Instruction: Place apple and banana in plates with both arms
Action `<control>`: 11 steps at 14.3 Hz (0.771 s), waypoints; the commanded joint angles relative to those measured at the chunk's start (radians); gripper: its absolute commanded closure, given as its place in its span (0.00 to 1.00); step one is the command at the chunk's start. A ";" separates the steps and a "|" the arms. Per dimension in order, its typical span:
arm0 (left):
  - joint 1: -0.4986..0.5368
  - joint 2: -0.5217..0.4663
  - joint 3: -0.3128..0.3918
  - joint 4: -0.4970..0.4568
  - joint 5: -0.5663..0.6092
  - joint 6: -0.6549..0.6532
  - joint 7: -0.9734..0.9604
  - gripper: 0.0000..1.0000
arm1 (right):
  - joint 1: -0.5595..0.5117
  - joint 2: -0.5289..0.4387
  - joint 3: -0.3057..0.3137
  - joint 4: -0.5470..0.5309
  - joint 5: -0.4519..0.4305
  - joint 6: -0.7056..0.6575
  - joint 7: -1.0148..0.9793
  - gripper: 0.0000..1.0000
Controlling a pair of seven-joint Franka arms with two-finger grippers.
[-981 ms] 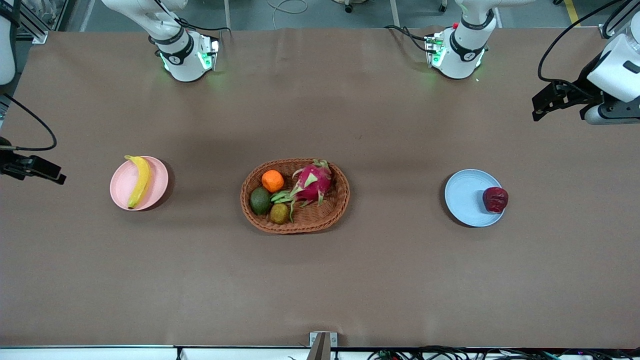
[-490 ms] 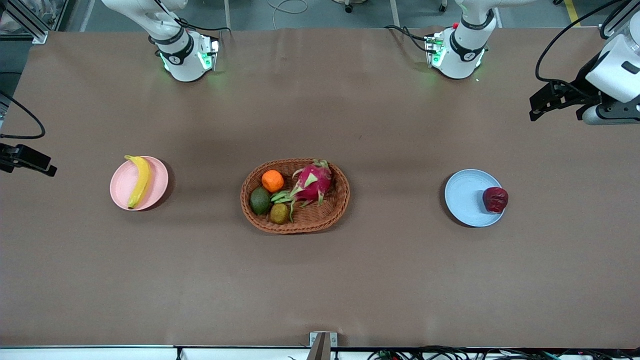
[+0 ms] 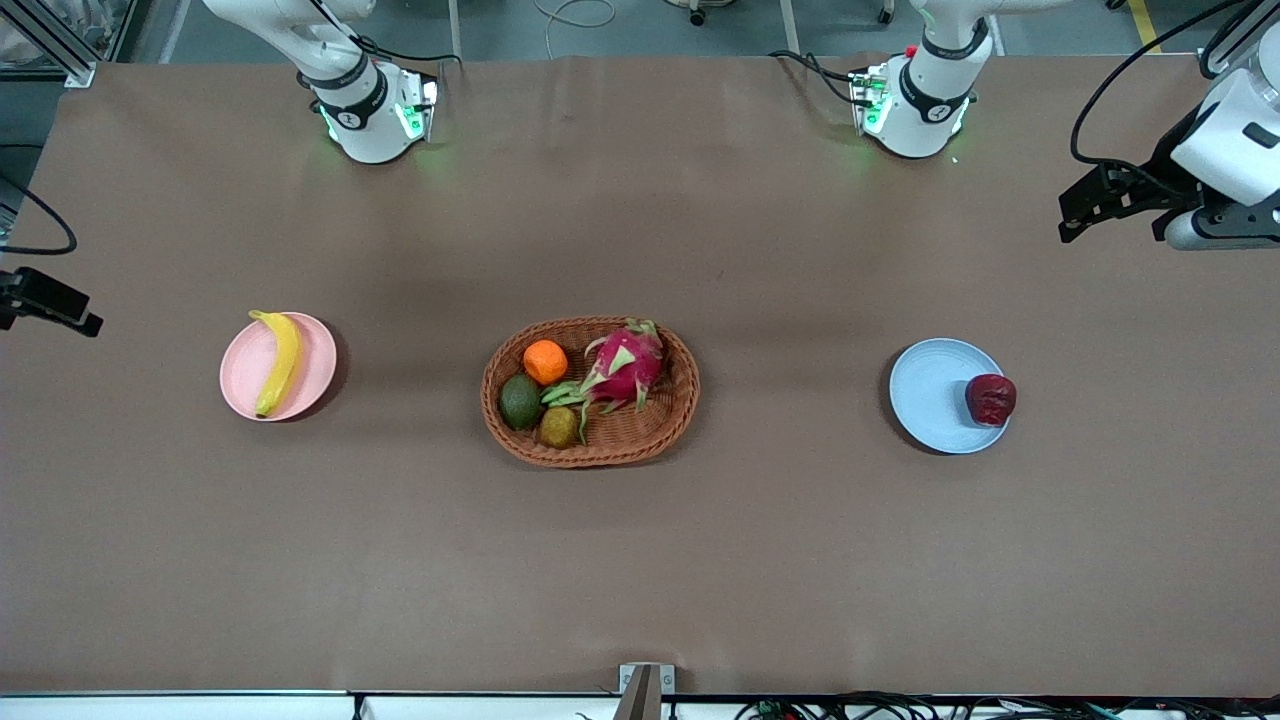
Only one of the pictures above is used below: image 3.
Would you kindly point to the brown kiwi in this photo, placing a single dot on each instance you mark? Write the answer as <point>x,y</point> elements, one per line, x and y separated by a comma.
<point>558,428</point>

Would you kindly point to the yellow banana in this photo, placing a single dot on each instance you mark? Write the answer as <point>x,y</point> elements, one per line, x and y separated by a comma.
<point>283,365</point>

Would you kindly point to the black chair caster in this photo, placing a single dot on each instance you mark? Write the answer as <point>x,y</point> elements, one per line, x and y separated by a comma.
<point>697,10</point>

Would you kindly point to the light blue plate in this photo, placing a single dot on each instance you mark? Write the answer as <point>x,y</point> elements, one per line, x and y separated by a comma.
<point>935,395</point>

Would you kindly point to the pink plate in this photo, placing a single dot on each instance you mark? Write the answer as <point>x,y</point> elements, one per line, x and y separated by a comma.
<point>310,360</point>

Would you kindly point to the green avocado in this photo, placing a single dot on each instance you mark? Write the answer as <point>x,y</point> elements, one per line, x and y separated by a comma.
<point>520,402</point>

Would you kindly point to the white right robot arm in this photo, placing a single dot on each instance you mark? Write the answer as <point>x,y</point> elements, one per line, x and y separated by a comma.
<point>365,120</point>

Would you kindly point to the pink dragon fruit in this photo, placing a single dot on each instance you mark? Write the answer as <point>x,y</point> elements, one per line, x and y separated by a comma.
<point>625,362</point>

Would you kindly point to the orange fruit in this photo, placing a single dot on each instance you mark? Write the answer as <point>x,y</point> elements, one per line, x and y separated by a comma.
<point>545,362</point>

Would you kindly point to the grey metal camera mount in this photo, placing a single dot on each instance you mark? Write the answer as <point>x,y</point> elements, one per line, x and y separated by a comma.
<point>646,690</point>

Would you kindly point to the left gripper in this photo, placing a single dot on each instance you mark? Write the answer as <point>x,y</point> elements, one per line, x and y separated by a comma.
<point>1163,162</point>

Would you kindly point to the aluminium frame post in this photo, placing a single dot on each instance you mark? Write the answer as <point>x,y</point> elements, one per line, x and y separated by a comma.
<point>1235,30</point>
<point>60,45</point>

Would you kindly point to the dark red apple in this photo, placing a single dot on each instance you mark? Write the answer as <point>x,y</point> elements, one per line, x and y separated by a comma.
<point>991,400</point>

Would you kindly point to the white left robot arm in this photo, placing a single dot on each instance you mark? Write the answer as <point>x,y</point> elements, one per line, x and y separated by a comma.
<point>925,110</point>

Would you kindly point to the brown wicker basket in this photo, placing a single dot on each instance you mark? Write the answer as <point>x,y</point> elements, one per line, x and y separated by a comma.
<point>672,400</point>

